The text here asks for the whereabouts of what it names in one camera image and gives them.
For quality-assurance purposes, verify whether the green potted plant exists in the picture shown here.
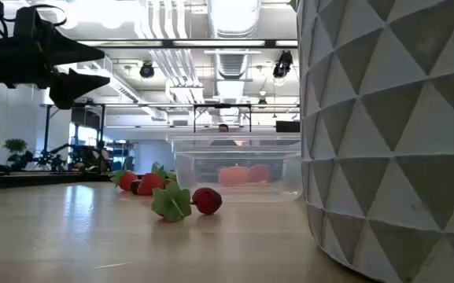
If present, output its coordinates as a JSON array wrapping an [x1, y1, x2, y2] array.
[[1, 138, 29, 164]]

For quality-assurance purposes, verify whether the white geometric planter pot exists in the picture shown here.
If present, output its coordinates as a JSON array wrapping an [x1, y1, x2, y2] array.
[[296, 0, 454, 283]]

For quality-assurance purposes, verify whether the black left camera cable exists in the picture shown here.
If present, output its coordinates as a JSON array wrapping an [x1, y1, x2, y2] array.
[[4, 3, 68, 28]]

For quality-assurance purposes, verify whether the black background rig frame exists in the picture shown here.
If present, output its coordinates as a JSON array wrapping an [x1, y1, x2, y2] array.
[[39, 102, 108, 174], [193, 103, 253, 134]]

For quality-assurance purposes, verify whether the blue storage rack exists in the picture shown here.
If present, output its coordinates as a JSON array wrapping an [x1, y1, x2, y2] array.
[[106, 140, 137, 173]]

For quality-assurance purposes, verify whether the red toy strawberry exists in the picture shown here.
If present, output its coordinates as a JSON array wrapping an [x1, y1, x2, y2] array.
[[137, 162, 168, 197], [110, 169, 139, 193]]

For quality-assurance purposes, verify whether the clear plastic tupperware container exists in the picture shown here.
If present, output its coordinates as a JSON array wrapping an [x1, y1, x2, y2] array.
[[166, 133, 303, 197]]

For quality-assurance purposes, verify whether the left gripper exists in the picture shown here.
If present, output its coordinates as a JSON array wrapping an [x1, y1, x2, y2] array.
[[0, 31, 111, 110]]

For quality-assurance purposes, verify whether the person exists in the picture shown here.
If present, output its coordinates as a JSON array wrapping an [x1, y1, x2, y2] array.
[[210, 123, 238, 147]]

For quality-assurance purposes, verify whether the black monitor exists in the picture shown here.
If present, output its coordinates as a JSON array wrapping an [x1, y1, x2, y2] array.
[[275, 120, 301, 134]]

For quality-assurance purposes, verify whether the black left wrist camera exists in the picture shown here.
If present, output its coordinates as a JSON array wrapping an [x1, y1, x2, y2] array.
[[13, 6, 57, 42]]

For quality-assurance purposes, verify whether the strawberry with big green leaves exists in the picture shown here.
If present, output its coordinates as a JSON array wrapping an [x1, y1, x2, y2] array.
[[150, 181, 193, 224]]

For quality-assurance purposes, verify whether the bright orange toy fruit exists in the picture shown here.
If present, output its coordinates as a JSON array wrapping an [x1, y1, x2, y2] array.
[[217, 164, 249, 188]]

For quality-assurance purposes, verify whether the black ceiling spot lamp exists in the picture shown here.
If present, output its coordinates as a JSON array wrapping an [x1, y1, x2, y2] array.
[[272, 50, 293, 79], [138, 61, 156, 79]]

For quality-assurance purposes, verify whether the black overhead beam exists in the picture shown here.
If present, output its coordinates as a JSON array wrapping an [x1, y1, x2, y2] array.
[[76, 39, 298, 49]]

